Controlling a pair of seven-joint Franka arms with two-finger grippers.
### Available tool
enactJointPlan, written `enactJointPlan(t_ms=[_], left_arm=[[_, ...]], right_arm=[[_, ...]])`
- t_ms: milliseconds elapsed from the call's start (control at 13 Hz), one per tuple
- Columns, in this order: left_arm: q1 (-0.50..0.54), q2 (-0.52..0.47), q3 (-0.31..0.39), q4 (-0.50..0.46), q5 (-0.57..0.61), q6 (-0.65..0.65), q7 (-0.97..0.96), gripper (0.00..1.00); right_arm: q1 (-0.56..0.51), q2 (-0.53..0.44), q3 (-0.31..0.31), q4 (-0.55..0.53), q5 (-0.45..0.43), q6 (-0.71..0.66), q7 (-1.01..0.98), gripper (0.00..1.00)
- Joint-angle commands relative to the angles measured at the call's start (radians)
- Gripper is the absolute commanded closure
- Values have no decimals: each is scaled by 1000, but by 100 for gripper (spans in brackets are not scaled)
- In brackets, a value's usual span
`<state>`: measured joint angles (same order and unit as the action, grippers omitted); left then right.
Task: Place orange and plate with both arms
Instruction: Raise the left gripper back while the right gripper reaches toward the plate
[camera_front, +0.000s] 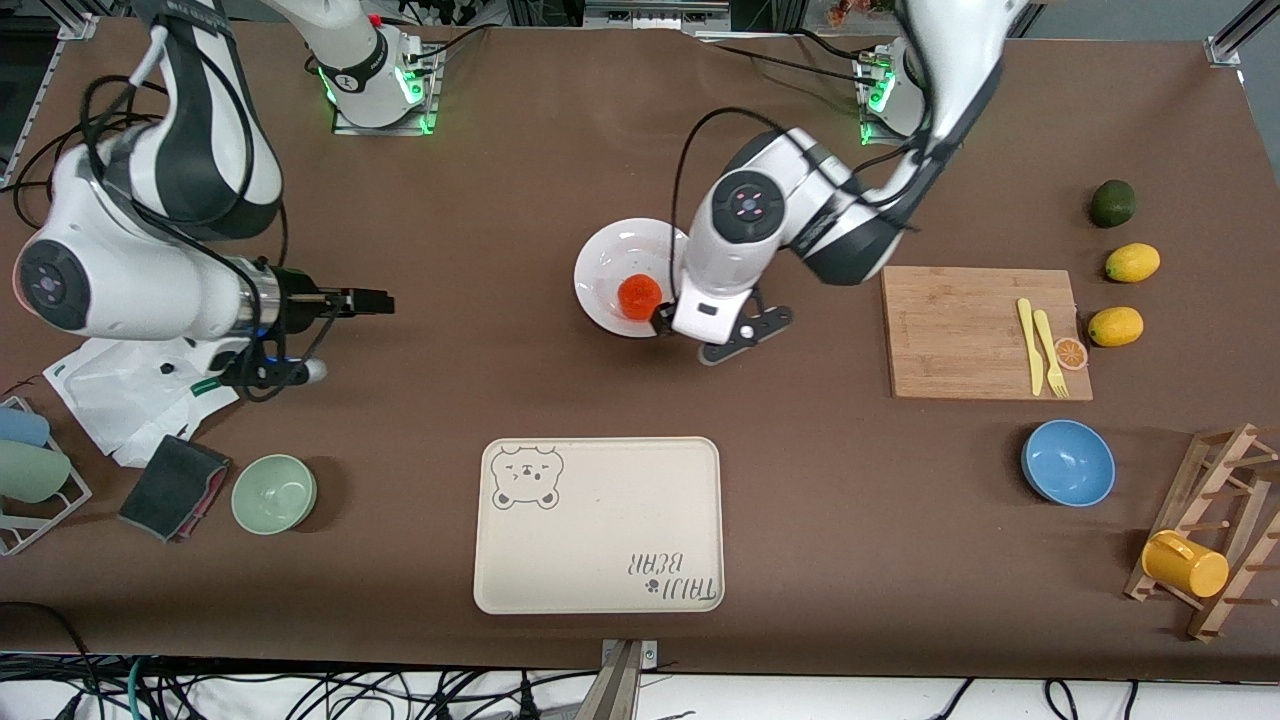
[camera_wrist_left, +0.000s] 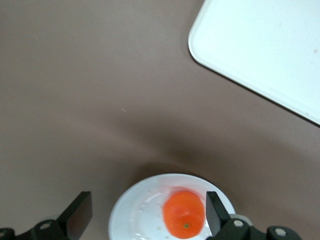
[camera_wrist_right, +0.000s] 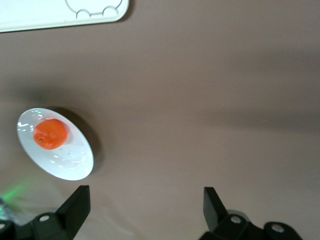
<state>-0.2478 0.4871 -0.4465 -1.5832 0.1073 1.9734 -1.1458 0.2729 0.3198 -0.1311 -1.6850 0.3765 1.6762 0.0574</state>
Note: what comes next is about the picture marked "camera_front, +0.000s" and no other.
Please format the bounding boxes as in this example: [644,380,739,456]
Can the orange fruit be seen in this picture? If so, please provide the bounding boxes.
[617,273,663,321]

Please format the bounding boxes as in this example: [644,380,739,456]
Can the white round plate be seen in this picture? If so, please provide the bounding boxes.
[574,218,701,339]

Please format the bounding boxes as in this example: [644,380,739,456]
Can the light green bowl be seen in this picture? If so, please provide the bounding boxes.
[231,454,318,536]

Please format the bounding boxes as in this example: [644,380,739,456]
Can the white plastic bag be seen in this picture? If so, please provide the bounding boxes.
[43,335,241,469]

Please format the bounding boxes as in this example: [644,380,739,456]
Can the cream bear print tray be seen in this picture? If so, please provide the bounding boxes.
[473,437,725,615]

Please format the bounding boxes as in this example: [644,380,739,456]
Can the folded dark grey cloth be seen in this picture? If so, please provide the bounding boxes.
[118,434,233,544]

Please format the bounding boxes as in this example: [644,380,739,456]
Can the wooden cutting board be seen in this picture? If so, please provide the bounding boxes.
[881,265,1094,402]

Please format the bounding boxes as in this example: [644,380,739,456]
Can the light blue cup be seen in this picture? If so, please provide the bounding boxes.
[0,406,51,448]

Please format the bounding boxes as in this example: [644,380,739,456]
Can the grey metal box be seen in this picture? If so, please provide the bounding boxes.
[585,0,731,29]

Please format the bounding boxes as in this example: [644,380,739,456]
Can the pale green cup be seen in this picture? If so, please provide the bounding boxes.
[0,440,73,504]

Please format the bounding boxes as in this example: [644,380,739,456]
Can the yellow plastic knife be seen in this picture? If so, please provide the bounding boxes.
[1017,297,1044,396]

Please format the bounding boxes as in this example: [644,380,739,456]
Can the yellow plastic fork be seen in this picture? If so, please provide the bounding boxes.
[1033,309,1071,400]

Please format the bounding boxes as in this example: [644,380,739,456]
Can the blue bowl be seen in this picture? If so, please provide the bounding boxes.
[1021,419,1117,508]

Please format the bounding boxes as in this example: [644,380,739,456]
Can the yellow lemon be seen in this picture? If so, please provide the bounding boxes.
[1105,243,1162,284]
[1088,306,1144,348]

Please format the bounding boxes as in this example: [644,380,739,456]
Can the dark green avocado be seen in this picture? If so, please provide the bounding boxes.
[1088,179,1138,229]

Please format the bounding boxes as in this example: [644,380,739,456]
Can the yellow mug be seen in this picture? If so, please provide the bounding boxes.
[1141,530,1231,599]

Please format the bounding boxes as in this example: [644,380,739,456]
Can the wooden mug rack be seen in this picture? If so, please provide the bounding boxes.
[1124,423,1280,643]

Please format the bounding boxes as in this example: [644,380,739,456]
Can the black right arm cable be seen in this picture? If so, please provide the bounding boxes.
[85,20,293,401]

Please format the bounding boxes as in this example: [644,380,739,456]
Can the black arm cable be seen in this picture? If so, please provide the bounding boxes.
[85,20,293,401]
[673,108,801,293]

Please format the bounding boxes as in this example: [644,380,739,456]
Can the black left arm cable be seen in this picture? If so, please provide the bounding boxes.
[673,108,801,293]

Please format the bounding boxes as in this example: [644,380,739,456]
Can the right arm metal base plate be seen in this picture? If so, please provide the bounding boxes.
[332,45,441,136]

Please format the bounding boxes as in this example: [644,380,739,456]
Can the black base power cable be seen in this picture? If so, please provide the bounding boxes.
[700,30,881,81]
[405,25,491,66]

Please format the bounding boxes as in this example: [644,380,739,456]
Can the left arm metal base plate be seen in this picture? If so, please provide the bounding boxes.
[858,50,966,149]

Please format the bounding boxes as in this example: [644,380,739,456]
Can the coiled black cable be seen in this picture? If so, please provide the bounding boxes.
[5,75,171,231]

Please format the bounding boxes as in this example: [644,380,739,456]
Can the white wire cup rack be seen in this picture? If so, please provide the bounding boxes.
[0,396,93,557]

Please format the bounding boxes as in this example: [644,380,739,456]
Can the tangled black cables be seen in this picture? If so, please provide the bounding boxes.
[0,600,1141,720]

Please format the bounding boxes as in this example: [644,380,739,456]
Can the teal cable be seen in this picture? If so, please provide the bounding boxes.
[125,657,156,720]

